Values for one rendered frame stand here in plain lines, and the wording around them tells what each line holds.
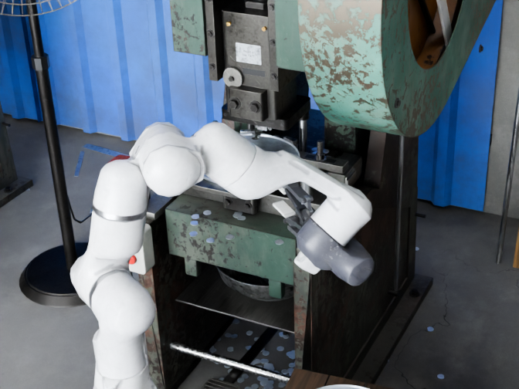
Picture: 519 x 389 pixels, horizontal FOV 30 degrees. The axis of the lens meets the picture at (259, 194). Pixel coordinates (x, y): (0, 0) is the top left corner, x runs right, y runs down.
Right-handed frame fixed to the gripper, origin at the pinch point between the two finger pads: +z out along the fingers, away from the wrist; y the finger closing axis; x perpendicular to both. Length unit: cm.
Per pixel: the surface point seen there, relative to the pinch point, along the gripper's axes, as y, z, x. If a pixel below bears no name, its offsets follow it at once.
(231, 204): -11.1, 20.4, 5.7
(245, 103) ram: 16.0, 22.5, -1.5
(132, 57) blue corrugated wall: -35, 194, -23
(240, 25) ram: 36.0, 25.9, -3.1
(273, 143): 0.2, 26.4, -10.6
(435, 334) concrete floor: -79, 18, -60
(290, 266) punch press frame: -22.2, 1.1, -1.5
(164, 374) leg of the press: -67, 29, 28
